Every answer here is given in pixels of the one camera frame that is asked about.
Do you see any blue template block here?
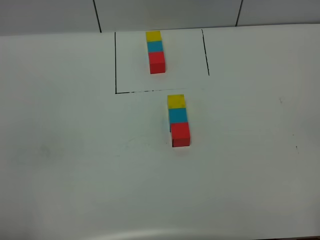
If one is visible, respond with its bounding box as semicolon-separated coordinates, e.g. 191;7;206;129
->
147;40;164;53

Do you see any red template block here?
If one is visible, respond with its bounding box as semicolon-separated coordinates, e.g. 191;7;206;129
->
148;51;166;74

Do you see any yellow template block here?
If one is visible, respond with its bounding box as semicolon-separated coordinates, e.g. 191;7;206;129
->
146;31;162;42

